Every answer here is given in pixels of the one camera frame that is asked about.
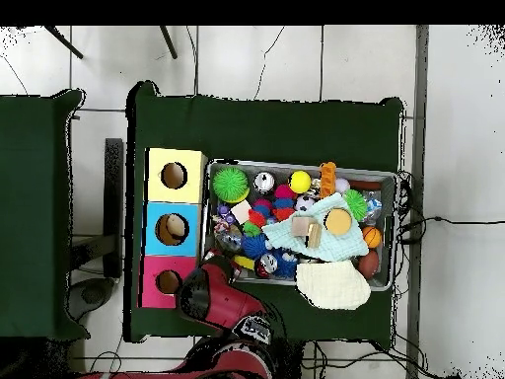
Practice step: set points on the clear plastic bottle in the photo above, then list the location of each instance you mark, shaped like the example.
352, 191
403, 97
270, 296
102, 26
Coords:
229, 241

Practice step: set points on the cream waffle cloth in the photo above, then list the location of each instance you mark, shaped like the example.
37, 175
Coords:
335, 286

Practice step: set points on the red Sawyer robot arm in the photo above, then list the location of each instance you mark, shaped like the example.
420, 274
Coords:
221, 300

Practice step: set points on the wooden box with three holes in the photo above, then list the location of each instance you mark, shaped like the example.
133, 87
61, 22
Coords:
173, 189

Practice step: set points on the large green spiky ball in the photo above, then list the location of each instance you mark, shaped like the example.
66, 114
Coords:
230, 184

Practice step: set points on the crumpled printed paper ball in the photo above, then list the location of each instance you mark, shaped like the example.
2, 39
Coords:
221, 226

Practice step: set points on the plain wooden block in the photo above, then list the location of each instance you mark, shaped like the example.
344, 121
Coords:
301, 226

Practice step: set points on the yellow ball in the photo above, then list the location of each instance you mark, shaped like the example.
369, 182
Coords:
300, 181

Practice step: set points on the orange plastic toy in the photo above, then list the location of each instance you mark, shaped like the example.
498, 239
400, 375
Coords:
328, 179

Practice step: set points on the toy hamburger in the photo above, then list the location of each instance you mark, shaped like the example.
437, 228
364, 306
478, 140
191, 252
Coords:
338, 222

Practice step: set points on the light teal waffle cloth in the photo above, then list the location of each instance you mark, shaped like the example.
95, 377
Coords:
339, 246

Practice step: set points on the small orange basketball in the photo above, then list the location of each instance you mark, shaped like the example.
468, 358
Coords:
371, 237

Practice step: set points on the small brown football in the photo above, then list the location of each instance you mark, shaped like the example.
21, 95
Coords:
369, 263

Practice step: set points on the grey round base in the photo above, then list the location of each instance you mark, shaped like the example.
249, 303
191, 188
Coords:
92, 294

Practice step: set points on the black metal leg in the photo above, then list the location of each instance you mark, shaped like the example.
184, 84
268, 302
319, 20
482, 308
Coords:
169, 41
63, 41

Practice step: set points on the dark green side tablecloth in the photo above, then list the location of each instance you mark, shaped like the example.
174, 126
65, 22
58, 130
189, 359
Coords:
27, 197

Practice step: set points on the black upright post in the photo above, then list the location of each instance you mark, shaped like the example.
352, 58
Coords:
113, 205

